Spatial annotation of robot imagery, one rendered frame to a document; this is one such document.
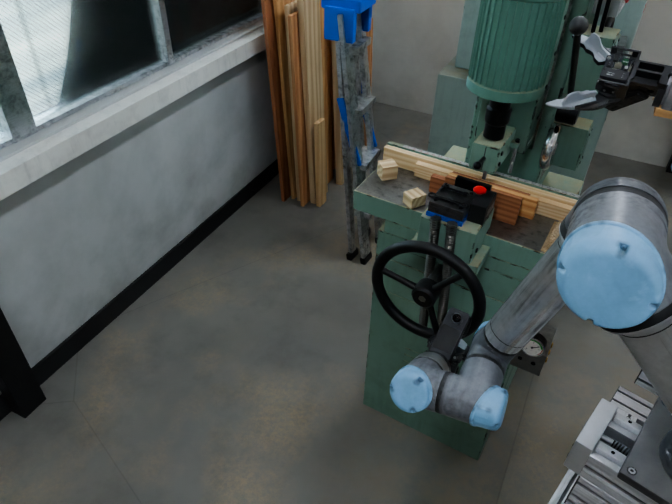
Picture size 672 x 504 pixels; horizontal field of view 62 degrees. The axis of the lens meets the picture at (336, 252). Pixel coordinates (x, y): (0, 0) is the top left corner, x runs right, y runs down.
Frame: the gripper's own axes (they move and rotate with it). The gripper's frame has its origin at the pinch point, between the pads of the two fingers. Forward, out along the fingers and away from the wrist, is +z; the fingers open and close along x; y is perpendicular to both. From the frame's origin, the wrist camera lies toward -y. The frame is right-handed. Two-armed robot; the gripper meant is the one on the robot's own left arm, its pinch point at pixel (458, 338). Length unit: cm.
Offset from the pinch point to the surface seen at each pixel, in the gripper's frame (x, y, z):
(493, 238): -2.0, -22.7, 14.2
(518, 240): 3.6, -24.0, 15.7
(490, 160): -9.2, -40.4, 17.2
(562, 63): -2, -68, 28
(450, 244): -9.2, -19.3, 3.5
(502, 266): 1.8, -16.4, 17.9
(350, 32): -82, -72, 68
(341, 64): -86, -61, 74
